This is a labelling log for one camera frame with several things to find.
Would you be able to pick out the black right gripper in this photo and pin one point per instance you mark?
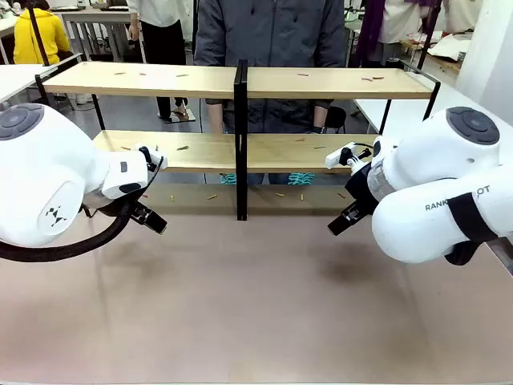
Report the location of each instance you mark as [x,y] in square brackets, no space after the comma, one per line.
[360,188]

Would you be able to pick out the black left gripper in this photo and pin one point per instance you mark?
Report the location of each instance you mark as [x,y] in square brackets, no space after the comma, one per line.
[114,203]

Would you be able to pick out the teal chenille duster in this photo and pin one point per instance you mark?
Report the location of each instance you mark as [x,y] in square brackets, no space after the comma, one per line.
[300,179]

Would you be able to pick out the wooden shelf with black frame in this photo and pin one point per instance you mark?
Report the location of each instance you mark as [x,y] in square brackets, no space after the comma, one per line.
[208,82]

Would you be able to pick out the person's right forearm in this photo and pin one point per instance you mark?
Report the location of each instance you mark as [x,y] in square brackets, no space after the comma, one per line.
[215,118]

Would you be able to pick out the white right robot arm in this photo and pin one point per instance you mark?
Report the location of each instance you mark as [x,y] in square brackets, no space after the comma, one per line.
[433,176]

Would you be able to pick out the person's left forearm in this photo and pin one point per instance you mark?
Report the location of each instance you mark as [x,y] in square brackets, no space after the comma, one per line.
[320,116]

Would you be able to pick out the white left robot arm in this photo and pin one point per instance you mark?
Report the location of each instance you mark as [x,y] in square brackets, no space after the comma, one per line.
[44,172]

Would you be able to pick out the black wristwatch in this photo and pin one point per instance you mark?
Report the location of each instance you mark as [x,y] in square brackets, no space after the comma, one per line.
[319,129]

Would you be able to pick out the black chair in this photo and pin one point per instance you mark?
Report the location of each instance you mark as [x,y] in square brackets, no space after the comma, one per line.
[336,118]

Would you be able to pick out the white side table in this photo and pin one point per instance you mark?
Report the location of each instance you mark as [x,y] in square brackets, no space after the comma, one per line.
[401,108]
[20,80]

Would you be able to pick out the person in white shirt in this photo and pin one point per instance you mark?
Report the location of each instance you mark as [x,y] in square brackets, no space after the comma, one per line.
[162,32]

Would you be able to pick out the person with purple scarf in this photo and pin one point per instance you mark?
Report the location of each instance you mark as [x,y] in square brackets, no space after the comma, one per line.
[384,28]

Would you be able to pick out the person in grey jacket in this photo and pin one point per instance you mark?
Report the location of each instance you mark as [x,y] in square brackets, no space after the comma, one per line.
[268,36]

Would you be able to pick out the black stand pole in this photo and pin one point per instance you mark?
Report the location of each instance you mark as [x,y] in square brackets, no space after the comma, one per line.
[429,32]
[39,36]

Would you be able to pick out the grey background desk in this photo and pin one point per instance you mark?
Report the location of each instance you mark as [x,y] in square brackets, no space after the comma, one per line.
[100,18]

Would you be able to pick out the person in yellow hoodie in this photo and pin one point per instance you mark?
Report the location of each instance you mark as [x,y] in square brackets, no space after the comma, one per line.
[38,36]

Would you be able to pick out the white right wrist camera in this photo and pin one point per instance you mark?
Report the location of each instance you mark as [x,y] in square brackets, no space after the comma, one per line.
[336,157]

